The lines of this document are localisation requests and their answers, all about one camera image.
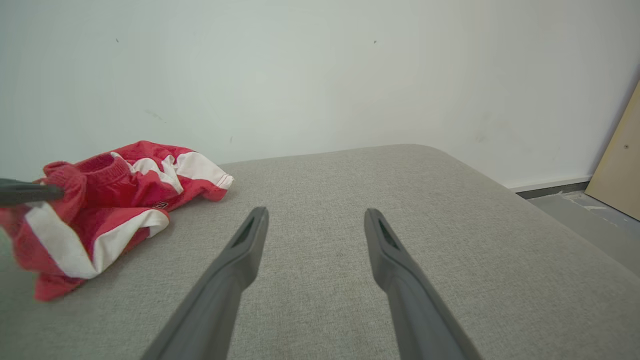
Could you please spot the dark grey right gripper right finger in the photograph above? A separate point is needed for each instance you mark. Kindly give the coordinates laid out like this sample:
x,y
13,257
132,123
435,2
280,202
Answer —
x,y
405,290

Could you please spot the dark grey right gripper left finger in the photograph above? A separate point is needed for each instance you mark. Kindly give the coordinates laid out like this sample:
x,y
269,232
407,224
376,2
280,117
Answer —
x,y
225,280

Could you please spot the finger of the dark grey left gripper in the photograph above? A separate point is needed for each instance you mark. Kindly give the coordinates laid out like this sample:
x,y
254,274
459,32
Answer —
x,y
25,192

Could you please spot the red shirt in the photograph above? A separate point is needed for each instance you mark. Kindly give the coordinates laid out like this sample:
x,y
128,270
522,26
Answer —
x,y
115,190

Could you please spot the white and dark baseboard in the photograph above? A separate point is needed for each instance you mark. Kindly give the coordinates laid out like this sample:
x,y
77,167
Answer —
x,y
550,190

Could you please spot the light wooden board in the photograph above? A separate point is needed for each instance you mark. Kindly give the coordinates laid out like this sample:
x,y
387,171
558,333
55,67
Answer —
x,y
620,170

